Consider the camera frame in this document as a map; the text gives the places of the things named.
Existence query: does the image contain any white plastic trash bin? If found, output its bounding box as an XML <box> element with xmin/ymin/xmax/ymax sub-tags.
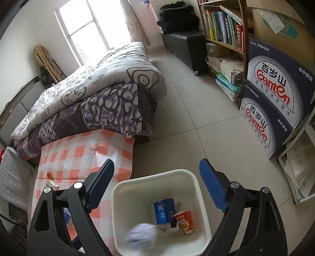
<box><xmin>112</xmin><ymin>169</ymin><xmax>211</xmax><ymax>255</ymax></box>

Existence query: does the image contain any beige curtain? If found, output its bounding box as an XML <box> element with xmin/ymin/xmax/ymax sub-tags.
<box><xmin>120</xmin><ymin>0</ymin><xmax>149</xmax><ymax>46</ymax></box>

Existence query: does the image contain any blue biscuit box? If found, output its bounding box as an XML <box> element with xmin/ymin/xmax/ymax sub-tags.
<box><xmin>63</xmin><ymin>208</ymin><xmax>71</xmax><ymax>224</ymax></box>

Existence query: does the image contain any wooden bookshelf with books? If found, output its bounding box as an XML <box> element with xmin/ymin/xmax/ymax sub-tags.
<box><xmin>197</xmin><ymin>1</ymin><xmax>254</xmax><ymax>102</ymax></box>

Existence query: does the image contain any white paper ball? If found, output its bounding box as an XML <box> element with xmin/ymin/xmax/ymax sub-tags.
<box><xmin>124</xmin><ymin>223</ymin><xmax>158</xmax><ymax>251</ymax></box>

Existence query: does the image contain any green leaf paper cup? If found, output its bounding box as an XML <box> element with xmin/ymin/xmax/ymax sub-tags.
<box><xmin>46</xmin><ymin>180</ymin><xmax>59</xmax><ymax>191</ymax></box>

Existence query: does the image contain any pile of dark clothes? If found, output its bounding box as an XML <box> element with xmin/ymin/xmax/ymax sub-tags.
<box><xmin>157</xmin><ymin>1</ymin><xmax>200</xmax><ymax>35</ymax></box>

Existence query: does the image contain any window with white frame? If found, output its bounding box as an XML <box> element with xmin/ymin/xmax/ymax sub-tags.
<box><xmin>55</xmin><ymin>0</ymin><xmax>132</xmax><ymax>66</ymax></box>

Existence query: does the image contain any orange white checkered mat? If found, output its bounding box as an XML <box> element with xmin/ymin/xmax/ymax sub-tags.
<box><xmin>31</xmin><ymin>129</ymin><xmax>134</xmax><ymax>247</ymax></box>

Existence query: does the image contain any plaid folded item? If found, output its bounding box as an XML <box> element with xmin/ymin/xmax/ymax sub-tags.
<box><xmin>33</xmin><ymin>45</ymin><xmax>66</xmax><ymax>85</ymax></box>

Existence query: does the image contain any stack of white papers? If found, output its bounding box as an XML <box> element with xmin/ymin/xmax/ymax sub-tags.
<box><xmin>278</xmin><ymin>123</ymin><xmax>314</xmax><ymax>204</ymax></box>

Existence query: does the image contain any brown cardboard box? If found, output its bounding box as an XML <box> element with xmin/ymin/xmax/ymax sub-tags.
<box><xmin>246</xmin><ymin>0</ymin><xmax>314</xmax><ymax>70</ymax></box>

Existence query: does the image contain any lower Ganten water carton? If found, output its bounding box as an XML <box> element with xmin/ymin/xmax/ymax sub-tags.
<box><xmin>240</xmin><ymin>97</ymin><xmax>293</xmax><ymax>158</ymax></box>

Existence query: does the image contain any bed with grey headboard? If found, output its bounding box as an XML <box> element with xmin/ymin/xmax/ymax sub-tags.
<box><xmin>1</xmin><ymin>76</ymin><xmax>45</xmax><ymax>147</ymax></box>

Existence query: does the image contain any grey checkered cushion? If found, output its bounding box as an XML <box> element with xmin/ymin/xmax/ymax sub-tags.
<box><xmin>0</xmin><ymin>147</ymin><xmax>35</xmax><ymax>212</ymax></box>

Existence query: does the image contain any red instant noodle cup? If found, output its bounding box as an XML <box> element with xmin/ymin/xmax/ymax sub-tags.
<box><xmin>174</xmin><ymin>211</ymin><xmax>194</xmax><ymax>235</ymax></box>

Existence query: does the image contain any black storage bench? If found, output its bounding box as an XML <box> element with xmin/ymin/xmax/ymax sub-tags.
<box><xmin>162</xmin><ymin>30</ymin><xmax>208</xmax><ymax>76</ymax></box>

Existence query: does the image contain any ganten water carton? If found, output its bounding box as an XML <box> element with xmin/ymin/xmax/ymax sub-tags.
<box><xmin>247</xmin><ymin>38</ymin><xmax>314</xmax><ymax>129</ymax></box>
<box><xmin>240</xmin><ymin>97</ymin><xmax>293</xmax><ymax>158</ymax></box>

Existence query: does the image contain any upper Ganten water carton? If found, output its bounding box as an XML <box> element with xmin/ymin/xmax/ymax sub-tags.
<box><xmin>247</xmin><ymin>38</ymin><xmax>314</xmax><ymax>129</ymax></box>

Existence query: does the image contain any blue milk carton box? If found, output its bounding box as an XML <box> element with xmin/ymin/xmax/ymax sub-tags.
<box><xmin>153</xmin><ymin>198</ymin><xmax>176</xmax><ymax>225</ymax></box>

